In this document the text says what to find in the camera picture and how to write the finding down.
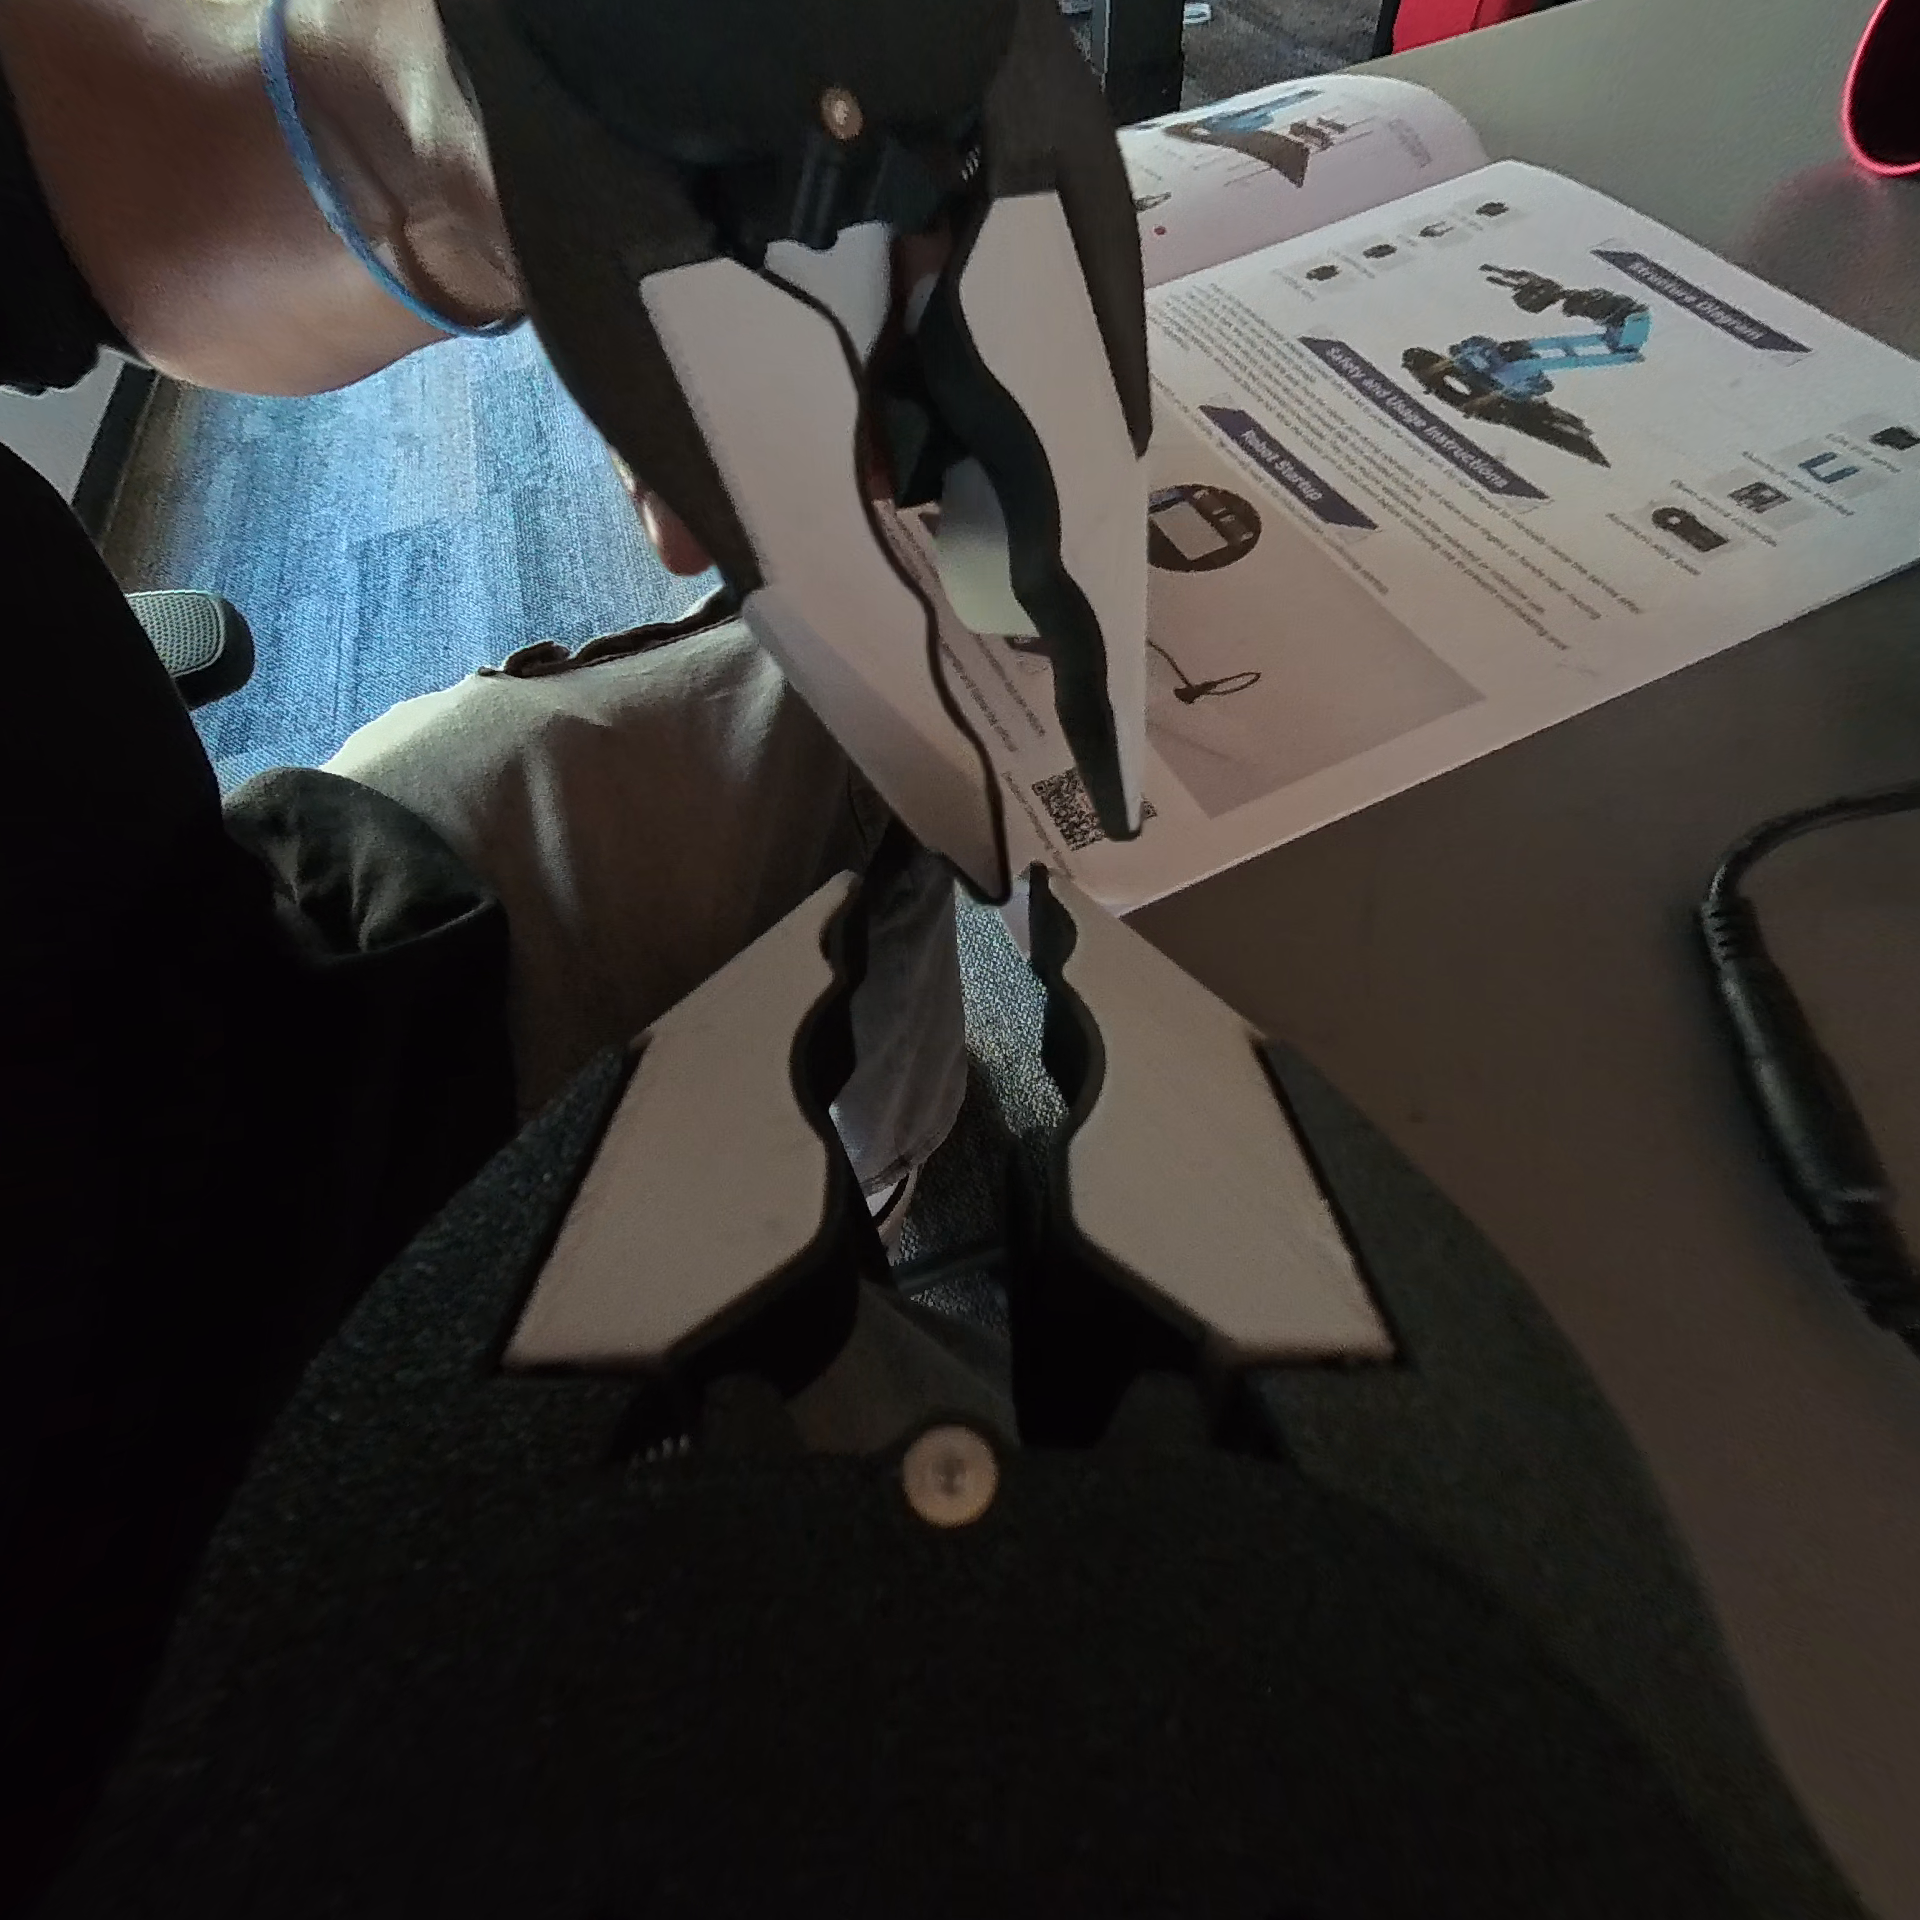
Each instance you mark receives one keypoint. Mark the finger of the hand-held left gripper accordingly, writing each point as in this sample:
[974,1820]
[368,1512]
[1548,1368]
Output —
[1073,388]
[795,493]

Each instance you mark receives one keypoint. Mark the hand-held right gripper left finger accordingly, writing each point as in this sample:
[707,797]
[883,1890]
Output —
[674,1201]

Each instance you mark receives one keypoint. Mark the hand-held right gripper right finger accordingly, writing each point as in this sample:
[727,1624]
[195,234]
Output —
[1200,1201]

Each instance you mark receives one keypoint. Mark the printed instruction manual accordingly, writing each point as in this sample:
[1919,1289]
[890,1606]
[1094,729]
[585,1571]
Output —
[1500,524]

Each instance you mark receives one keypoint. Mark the person's left forearm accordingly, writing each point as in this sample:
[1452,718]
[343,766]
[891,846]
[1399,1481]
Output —
[150,194]

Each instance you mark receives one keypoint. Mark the person's left hand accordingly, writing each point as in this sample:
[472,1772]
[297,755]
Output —
[404,134]

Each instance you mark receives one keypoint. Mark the blue wristband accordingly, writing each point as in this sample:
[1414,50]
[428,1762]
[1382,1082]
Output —
[299,148]

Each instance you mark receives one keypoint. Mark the person's black top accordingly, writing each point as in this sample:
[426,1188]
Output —
[150,1049]

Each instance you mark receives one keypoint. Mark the grey shoe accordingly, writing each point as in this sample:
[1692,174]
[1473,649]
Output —
[188,637]

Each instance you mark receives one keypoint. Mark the red metal tube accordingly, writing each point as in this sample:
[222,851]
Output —
[1898,76]

